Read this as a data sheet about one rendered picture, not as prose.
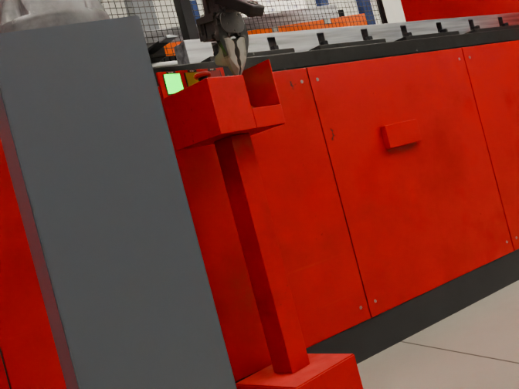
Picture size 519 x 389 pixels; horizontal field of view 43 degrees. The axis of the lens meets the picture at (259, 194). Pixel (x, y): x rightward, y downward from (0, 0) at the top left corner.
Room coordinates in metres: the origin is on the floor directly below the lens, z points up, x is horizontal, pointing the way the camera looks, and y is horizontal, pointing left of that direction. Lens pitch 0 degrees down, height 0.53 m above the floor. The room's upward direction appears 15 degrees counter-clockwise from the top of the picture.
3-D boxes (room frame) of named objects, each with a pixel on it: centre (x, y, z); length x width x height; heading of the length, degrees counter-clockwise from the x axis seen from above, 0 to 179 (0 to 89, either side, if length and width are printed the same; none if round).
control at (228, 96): (1.50, 0.03, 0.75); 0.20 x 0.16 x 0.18; 134
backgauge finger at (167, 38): (1.94, 0.20, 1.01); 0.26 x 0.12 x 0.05; 36
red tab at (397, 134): (2.04, -0.47, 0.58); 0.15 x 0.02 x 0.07; 126
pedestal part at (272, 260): (1.50, 0.03, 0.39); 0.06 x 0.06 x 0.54; 44
